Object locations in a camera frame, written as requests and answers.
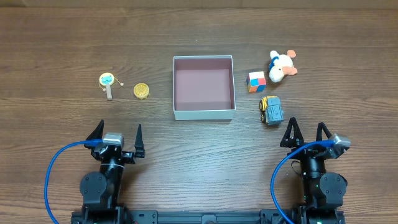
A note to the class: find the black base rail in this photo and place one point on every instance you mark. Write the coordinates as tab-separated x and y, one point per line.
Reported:
153	216

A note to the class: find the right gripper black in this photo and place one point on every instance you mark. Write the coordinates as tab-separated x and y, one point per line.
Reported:
308	150

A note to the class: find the yellow round gear toy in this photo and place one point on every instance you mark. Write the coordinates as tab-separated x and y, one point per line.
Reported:
141	91

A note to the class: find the yellow grey toy truck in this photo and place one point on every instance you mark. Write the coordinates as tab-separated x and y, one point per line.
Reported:
271	110

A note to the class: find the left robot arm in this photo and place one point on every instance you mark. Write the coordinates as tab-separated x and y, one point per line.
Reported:
100	190

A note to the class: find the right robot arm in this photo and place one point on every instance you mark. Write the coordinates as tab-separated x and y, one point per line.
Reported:
322	191

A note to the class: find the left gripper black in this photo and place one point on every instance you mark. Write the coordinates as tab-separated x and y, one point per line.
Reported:
116	155

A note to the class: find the multicoloured puzzle cube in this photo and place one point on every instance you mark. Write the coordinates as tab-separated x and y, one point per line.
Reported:
256	81

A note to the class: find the small wooden rattle drum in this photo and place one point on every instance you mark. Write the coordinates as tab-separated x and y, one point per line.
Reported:
106	80

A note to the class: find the white square cardboard box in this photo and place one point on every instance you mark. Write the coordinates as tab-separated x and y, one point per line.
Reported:
203	87

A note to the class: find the white plush duck toy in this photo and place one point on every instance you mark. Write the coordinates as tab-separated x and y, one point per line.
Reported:
281	65

